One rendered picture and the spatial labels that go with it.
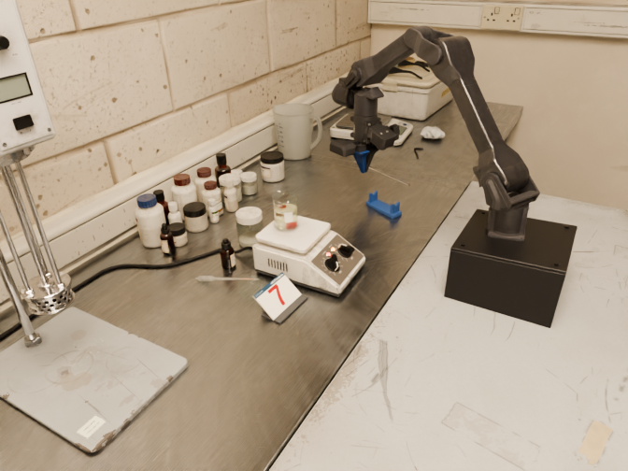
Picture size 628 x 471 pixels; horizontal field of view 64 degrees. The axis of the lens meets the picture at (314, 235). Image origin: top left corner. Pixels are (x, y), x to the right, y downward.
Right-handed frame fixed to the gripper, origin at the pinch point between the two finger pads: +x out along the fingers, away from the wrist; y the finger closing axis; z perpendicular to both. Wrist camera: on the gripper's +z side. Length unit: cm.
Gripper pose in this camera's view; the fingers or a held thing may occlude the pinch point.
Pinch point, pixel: (363, 160)
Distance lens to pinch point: 130.4
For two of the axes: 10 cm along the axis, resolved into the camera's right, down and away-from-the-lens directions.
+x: 0.3, 8.6, 5.1
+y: 8.0, -3.3, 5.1
